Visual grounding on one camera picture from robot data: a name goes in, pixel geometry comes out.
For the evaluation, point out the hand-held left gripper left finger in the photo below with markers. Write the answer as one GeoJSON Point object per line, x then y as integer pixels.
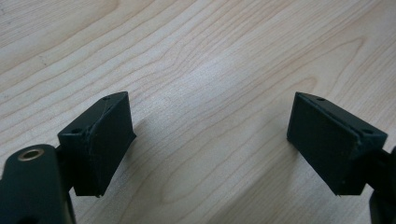
{"type": "Point", "coordinates": [96, 146]}

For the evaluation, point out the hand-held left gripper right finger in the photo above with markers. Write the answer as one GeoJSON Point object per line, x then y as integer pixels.
{"type": "Point", "coordinates": [333, 146]}

